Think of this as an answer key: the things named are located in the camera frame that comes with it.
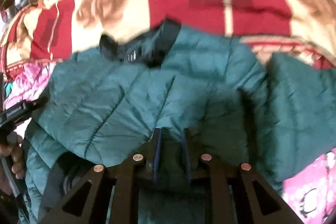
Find green puffer jacket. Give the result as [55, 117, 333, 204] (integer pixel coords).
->
[22, 19, 335, 223]

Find person's left hand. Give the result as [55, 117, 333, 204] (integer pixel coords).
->
[1, 135, 25, 180]

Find pink penguin bedsheet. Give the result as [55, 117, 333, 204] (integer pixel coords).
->
[3, 63, 335, 223]

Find red rose patterned blanket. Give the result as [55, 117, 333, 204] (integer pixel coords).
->
[1, 0, 335, 79]

